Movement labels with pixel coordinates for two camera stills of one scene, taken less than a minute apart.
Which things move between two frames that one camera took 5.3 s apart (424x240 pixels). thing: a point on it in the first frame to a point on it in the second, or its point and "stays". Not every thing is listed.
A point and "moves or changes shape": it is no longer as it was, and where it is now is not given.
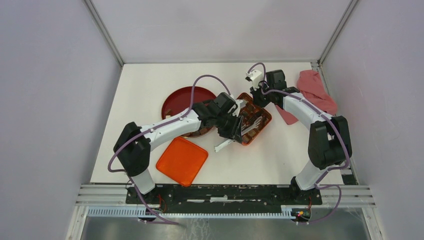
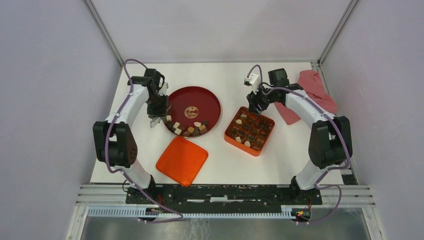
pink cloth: x=312 y=89 stays
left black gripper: x=234 y=132 to x=161 y=111
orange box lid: x=182 y=161 stays
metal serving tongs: x=229 y=142 to x=155 y=120
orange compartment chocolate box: x=251 y=112 moves or changes shape
